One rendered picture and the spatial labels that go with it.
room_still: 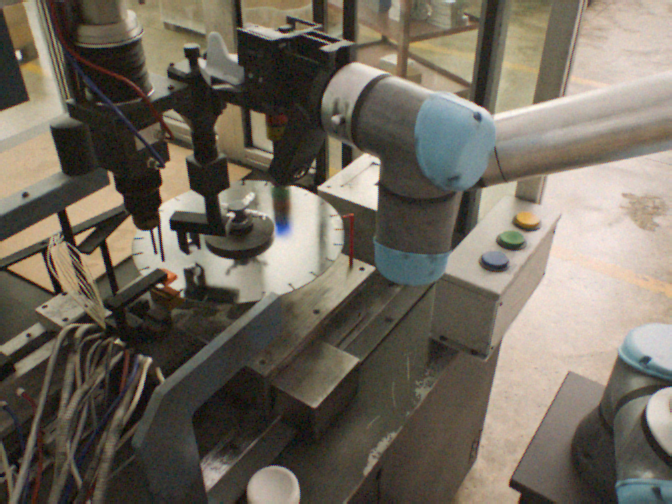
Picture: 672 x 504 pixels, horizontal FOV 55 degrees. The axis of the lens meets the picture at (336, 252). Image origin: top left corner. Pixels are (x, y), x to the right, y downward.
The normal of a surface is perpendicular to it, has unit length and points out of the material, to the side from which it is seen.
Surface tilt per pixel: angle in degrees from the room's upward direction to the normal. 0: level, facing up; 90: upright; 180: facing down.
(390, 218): 90
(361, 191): 0
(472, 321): 90
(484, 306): 90
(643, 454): 84
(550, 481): 0
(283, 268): 0
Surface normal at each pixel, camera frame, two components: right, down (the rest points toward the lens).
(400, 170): -0.54, 0.50
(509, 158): -0.32, 0.51
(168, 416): 0.82, 0.34
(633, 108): -0.46, -0.07
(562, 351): 0.00, -0.80
